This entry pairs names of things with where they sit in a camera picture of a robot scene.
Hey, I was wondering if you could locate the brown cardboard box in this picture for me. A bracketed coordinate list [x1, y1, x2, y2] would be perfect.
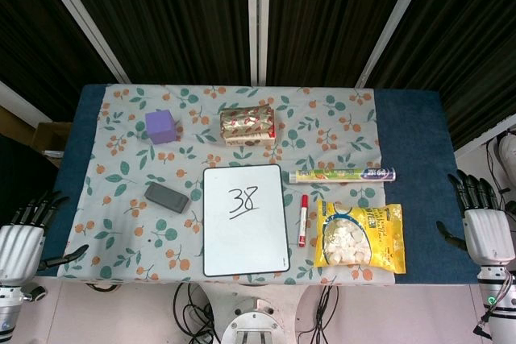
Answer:
[31, 121, 73, 168]

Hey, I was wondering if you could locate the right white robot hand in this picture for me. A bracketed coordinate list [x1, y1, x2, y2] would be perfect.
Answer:
[436, 170, 516, 268]

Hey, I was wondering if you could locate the gift-wrapped box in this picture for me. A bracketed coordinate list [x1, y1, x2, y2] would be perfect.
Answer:
[219, 105, 276, 139]

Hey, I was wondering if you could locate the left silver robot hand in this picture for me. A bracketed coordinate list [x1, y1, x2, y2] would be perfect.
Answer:
[0, 189, 89, 283]

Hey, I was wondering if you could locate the black pleated curtain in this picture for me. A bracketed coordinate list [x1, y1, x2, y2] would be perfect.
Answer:
[268, 0, 424, 88]
[0, 0, 120, 122]
[54, 0, 253, 86]
[372, 0, 516, 150]

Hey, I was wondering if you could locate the white robot torso base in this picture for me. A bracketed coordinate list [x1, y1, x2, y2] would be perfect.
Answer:
[220, 295, 292, 344]

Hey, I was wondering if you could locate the blue table mat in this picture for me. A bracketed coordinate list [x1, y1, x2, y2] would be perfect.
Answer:
[34, 84, 481, 285]

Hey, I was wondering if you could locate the purple cube block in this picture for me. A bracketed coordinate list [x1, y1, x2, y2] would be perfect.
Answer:
[144, 109, 179, 146]

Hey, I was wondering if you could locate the yellow bag of white candy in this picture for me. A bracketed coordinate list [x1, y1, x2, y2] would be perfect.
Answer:
[313, 198, 407, 276]

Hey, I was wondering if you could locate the red marker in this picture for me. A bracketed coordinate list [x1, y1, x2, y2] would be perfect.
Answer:
[297, 194, 310, 248]

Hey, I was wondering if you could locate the floral patterned tablecloth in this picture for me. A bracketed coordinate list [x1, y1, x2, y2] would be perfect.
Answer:
[58, 84, 398, 285]

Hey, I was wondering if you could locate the white biscuit box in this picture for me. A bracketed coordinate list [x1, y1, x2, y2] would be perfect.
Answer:
[223, 128, 278, 147]

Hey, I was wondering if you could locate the white frame post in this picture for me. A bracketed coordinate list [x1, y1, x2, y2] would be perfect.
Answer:
[0, 80, 54, 124]
[31, 0, 131, 84]
[453, 117, 516, 156]
[353, 0, 437, 88]
[247, 0, 272, 86]

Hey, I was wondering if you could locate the small black-framed whiteboard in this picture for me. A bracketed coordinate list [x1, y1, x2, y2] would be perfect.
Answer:
[202, 164, 290, 278]

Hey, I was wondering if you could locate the black cable bundle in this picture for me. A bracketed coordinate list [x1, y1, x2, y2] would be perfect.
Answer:
[298, 285, 342, 344]
[173, 282, 214, 344]

